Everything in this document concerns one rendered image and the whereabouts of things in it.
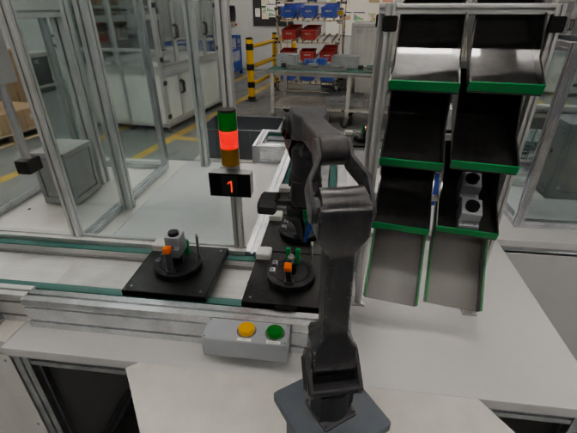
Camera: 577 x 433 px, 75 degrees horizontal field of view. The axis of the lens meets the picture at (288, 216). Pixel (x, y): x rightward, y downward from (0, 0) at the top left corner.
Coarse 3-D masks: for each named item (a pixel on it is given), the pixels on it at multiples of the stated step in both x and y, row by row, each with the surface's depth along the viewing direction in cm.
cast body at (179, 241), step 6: (168, 234) 107; (174, 234) 107; (180, 234) 109; (168, 240) 107; (174, 240) 107; (180, 240) 108; (174, 246) 108; (180, 246) 109; (186, 246) 113; (174, 252) 107; (180, 252) 109
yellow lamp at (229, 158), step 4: (224, 152) 104; (228, 152) 104; (232, 152) 104; (236, 152) 105; (224, 156) 105; (228, 156) 105; (232, 156) 105; (236, 156) 106; (224, 160) 106; (228, 160) 105; (232, 160) 105; (236, 160) 106; (224, 164) 106; (228, 164) 106; (232, 164) 106; (236, 164) 107
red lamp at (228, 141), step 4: (220, 132) 102; (224, 132) 102; (228, 132) 102; (232, 132) 102; (236, 132) 103; (220, 136) 103; (224, 136) 102; (228, 136) 102; (232, 136) 102; (236, 136) 104; (220, 140) 104; (224, 140) 103; (228, 140) 102; (232, 140) 103; (236, 140) 104; (220, 144) 105; (224, 144) 103; (228, 144) 103; (232, 144) 103; (236, 144) 104; (224, 148) 104; (228, 148) 103; (232, 148) 104; (236, 148) 105
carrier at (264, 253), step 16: (256, 256) 117; (272, 256) 119; (288, 256) 106; (304, 256) 119; (320, 256) 119; (256, 272) 111; (272, 272) 107; (304, 272) 108; (256, 288) 105; (272, 288) 105; (288, 288) 103; (304, 288) 104; (256, 304) 100; (272, 304) 100; (288, 304) 100; (304, 304) 100
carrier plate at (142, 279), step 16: (208, 256) 119; (224, 256) 119; (144, 272) 111; (208, 272) 111; (128, 288) 105; (144, 288) 105; (160, 288) 105; (176, 288) 105; (192, 288) 105; (208, 288) 105
